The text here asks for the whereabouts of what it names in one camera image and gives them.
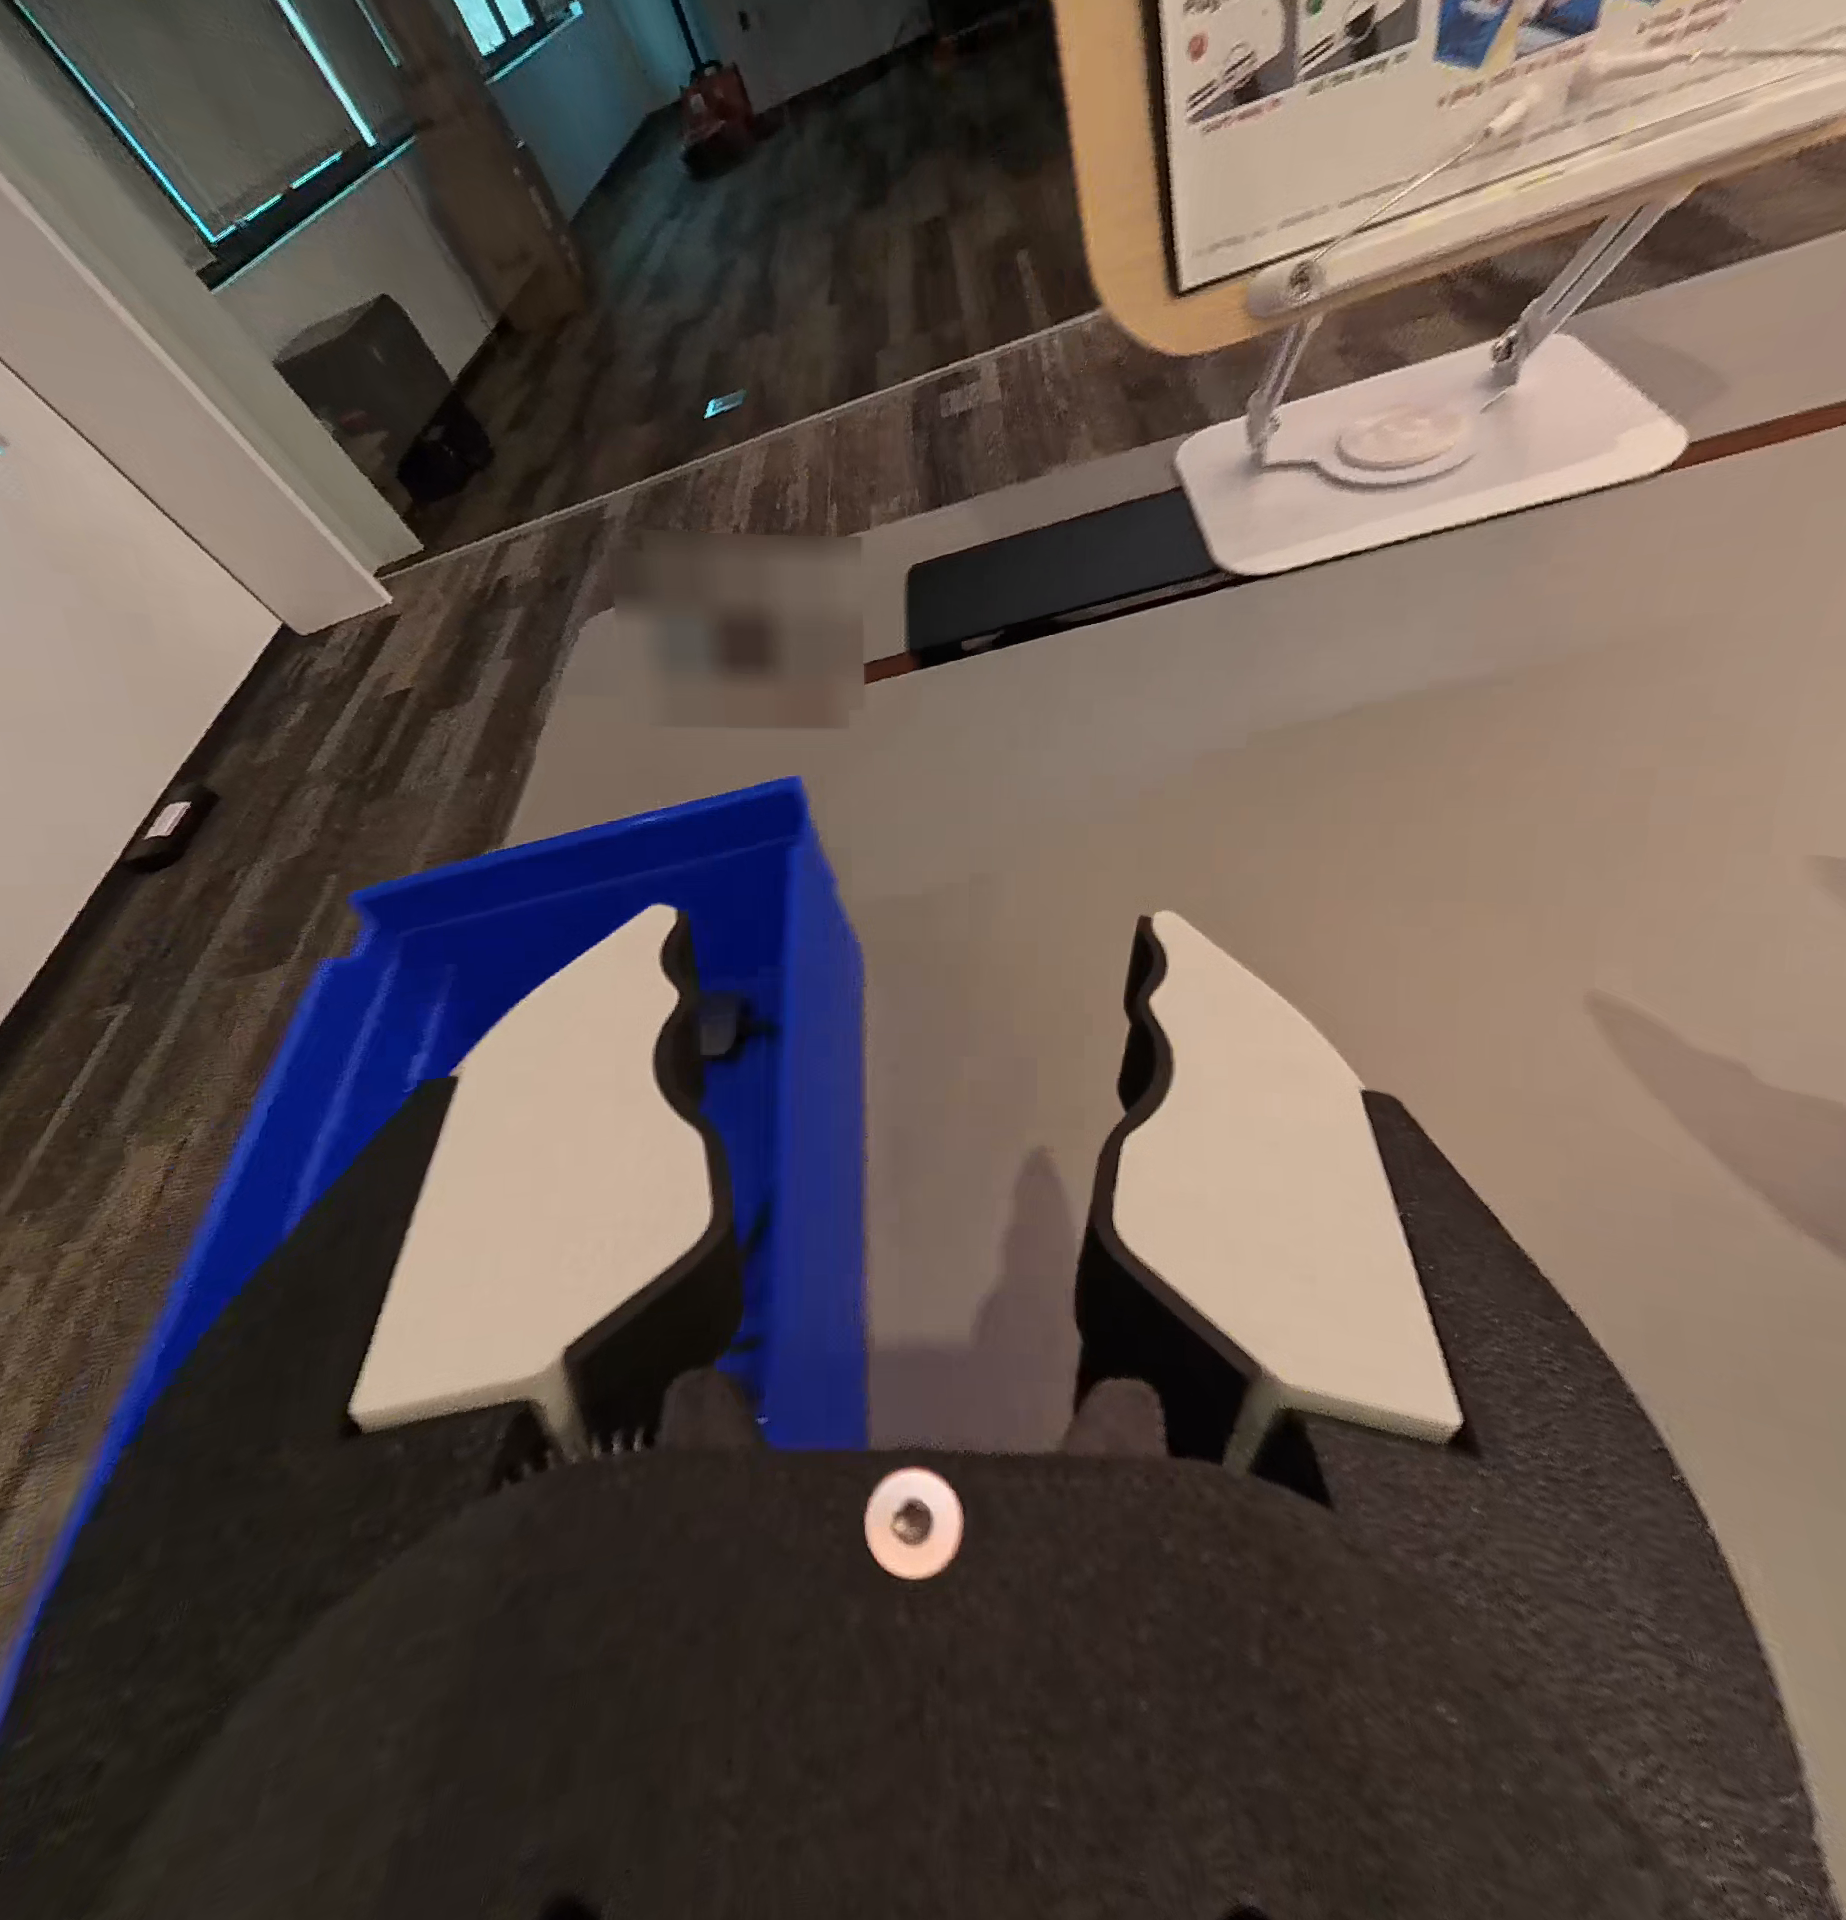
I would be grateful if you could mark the red object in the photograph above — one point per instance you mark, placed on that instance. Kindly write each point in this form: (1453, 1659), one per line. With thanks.
(718, 106)

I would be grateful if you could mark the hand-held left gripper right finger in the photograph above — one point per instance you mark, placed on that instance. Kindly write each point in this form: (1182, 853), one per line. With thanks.
(1267, 1215)

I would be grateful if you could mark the black device on floor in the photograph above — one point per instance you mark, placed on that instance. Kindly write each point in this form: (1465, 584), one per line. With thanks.
(170, 829)

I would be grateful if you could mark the dark glass window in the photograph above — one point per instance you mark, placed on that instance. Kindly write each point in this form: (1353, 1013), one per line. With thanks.
(188, 91)

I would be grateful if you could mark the dark cabinet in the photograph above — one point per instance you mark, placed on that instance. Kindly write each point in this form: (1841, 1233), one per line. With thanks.
(375, 391)

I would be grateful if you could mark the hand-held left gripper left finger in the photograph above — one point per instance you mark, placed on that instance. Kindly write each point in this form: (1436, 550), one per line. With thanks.
(547, 1201)

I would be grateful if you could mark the wooden document stand white base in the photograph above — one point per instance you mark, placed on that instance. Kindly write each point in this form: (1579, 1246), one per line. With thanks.
(1537, 451)

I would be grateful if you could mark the printed instruction sheet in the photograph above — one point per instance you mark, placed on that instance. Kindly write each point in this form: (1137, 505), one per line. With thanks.
(1463, 121)

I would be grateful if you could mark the blue plastic bin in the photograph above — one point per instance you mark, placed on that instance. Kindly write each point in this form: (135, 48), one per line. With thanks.
(821, 1125)

